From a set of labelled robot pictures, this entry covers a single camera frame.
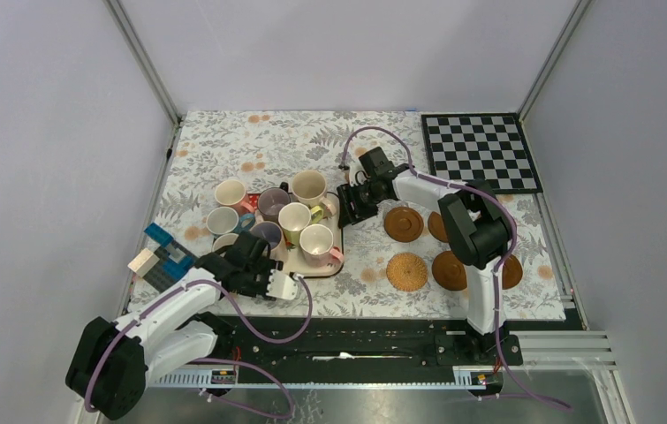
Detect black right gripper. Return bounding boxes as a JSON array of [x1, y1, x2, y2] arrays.
[[337, 180, 386, 230]]

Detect cream tray with black rim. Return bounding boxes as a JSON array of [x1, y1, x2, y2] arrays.
[[209, 191, 345, 282]]

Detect woven rattan coaster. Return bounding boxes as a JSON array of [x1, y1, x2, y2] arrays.
[[386, 253, 428, 292]]

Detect brown ridged wooden coaster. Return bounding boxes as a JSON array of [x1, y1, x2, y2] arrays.
[[431, 251, 467, 292]]

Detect black white chessboard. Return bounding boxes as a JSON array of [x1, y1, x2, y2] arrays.
[[421, 113, 542, 194]]

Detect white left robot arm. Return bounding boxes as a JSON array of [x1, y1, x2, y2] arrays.
[[64, 231, 299, 420]]

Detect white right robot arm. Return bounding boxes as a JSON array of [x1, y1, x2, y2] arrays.
[[337, 148, 517, 364]]

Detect white cup green body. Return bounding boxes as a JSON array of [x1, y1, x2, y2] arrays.
[[212, 233, 239, 252]]

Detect lilac cup centre front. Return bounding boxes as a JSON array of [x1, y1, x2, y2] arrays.
[[250, 221, 288, 261]]

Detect large cream cup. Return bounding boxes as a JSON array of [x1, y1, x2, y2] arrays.
[[290, 170, 337, 217]]

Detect white cup pink front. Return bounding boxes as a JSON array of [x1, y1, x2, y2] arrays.
[[299, 223, 345, 268]]

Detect blue block puzzle box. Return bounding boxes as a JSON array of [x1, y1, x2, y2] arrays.
[[143, 223, 197, 292]]

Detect floral tablecloth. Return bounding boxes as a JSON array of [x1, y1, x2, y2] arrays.
[[128, 110, 567, 322]]

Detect wooden block pieces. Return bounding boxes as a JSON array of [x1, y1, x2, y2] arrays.
[[127, 248, 160, 278]]

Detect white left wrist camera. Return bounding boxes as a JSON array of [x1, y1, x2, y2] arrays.
[[266, 269, 304, 300]]

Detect white cup blue handle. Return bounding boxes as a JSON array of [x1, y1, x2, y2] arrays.
[[206, 207, 256, 238]]

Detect white cup yellow handle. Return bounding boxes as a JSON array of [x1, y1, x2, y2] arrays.
[[278, 202, 325, 246]]

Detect purple cup dark handle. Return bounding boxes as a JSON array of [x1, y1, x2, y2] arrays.
[[257, 182, 292, 222]]

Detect white cup pink handle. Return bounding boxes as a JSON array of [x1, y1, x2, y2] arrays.
[[214, 179, 255, 215]]

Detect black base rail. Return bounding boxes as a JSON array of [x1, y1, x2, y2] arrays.
[[193, 312, 523, 388]]

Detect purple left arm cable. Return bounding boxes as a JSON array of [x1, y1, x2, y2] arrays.
[[82, 276, 315, 421]]

